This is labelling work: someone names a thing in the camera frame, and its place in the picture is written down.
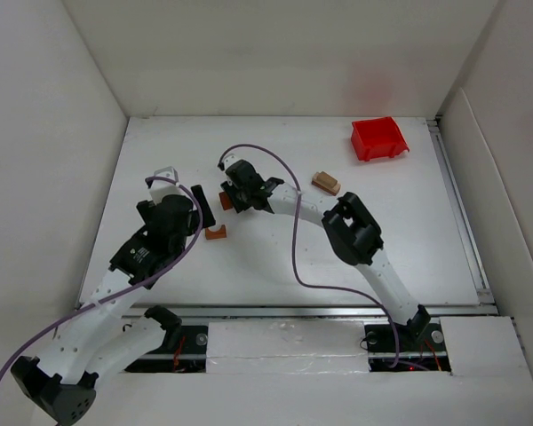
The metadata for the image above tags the light long wood block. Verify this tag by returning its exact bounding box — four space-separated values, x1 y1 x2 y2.
311 171 338 190

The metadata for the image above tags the reddish long wood block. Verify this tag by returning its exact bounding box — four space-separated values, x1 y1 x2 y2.
312 180 341 196

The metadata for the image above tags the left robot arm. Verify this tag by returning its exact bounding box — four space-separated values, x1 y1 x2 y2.
11 177 216 425

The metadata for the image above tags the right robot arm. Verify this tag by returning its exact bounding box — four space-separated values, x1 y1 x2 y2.
219 154 430 342

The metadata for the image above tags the aluminium front rail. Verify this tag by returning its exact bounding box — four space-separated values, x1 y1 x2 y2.
128 304 497 320

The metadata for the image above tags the aluminium side rail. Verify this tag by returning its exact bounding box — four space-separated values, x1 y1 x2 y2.
426 120 496 305

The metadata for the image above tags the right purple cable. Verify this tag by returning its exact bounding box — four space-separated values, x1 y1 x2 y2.
217 144 403 369

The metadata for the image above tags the orange arch wood block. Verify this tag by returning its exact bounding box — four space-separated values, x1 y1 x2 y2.
205 225 227 241

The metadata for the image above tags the purple cable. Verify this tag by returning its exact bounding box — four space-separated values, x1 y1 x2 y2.
0 176 205 426
217 144 403 369

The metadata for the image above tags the tan cube wood block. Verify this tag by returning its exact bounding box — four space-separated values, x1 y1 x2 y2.
319 172 338 187

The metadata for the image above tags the small red-brown wood block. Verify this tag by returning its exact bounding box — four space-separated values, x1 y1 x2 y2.
219 192 233 211

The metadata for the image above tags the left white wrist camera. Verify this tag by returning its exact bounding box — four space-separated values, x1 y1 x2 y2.
148 166 181 204

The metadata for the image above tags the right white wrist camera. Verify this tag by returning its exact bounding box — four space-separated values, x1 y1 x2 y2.
218 154 239 171

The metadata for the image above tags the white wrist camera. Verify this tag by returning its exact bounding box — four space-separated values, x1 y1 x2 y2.
148 166 181 204
218 154 239 171

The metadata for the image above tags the red plastic bin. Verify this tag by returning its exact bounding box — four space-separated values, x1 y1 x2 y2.
350 116 410 162

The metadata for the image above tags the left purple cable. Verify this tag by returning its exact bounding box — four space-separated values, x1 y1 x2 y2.
0 176 205 426

